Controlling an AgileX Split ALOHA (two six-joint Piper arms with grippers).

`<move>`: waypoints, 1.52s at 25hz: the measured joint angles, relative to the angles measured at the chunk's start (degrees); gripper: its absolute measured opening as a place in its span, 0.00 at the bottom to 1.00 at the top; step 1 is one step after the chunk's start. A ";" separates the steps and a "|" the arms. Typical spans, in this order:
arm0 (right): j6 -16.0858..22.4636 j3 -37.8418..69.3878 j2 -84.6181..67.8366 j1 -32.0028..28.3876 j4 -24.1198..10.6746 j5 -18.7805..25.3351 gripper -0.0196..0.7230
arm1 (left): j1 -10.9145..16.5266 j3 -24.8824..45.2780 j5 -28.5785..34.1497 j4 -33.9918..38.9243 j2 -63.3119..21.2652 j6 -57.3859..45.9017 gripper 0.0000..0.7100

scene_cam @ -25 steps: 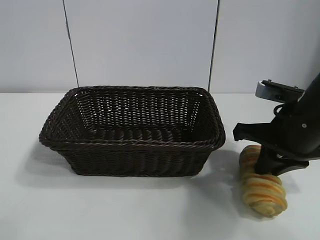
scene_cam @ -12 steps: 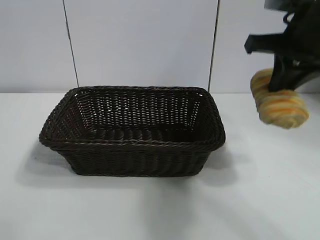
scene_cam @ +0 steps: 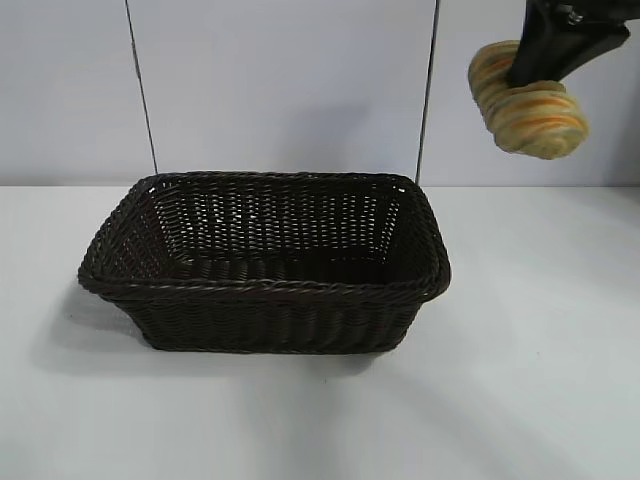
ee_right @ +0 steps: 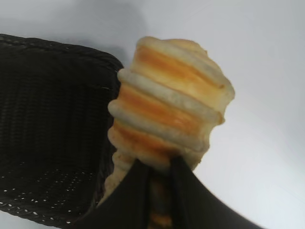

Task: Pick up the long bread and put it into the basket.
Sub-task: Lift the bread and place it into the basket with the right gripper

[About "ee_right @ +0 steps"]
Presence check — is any dark brown wicker basket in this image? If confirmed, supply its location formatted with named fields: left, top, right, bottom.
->
left=0, top=33, right=124, bottom=227

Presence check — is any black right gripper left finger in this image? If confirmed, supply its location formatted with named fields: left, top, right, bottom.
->
left=71, top=160, right=151, bottom=229

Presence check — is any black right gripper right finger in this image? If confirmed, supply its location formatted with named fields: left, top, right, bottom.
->
left=169, top=156, right=264, bottom=229

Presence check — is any long striped bread roll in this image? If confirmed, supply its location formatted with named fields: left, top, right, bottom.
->
left=96, top=35, right=236, bottom=229

